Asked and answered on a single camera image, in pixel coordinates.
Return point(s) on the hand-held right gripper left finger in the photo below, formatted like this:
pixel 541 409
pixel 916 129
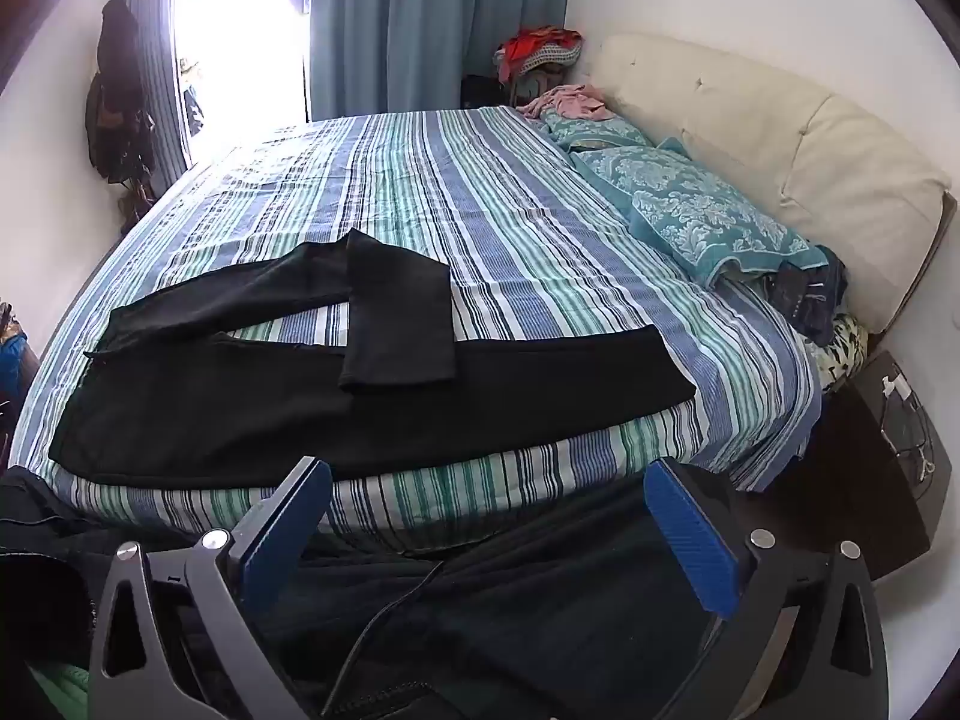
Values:
pixel 289 534

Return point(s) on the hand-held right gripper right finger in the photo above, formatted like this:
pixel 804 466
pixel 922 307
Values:
pixel 686 540

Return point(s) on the black pants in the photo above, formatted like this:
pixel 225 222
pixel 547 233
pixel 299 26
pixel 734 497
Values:
pixel 225 405

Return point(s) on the dark wooden nightstand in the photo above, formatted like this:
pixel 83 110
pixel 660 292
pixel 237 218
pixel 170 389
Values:
pixel 847 480

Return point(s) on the person's black clothing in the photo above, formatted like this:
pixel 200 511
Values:
pixel 525 615

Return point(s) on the floral cloth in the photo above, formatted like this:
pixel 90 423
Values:
pixel 844 349

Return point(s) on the green cloth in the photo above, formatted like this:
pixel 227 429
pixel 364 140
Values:
pixel 64 690

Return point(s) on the dark blue clothes heap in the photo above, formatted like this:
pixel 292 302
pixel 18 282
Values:
pixel 810 292

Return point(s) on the blue cloth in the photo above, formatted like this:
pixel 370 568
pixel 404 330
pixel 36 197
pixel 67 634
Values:
pixel 13 364

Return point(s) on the large teal patterned pillow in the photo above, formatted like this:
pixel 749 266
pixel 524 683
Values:
pixel 690 210

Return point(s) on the striped bed sheet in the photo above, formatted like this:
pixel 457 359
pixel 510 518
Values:
pixel 525 240

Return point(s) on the cream padded headboard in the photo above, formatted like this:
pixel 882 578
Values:
pixel 825 165

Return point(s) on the small teal patterned pillow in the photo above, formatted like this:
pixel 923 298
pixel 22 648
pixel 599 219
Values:
pixel 592 129

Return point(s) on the hanging laundry outside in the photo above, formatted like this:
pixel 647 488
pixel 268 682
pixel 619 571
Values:
pixel 192 101

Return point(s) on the pink crumpled cloth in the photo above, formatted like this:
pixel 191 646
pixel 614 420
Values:
pixel 574 101

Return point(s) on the dark hanging clothes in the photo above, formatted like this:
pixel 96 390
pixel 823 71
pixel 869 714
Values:
pixel 116 90

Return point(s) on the narrow blue curtain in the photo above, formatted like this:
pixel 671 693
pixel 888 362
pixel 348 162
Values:
pixel 154 52

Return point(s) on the red clothes pile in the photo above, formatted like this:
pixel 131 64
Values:
pixel 536 49

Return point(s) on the wide blue curtain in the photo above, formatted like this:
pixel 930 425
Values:
pixel 420 22

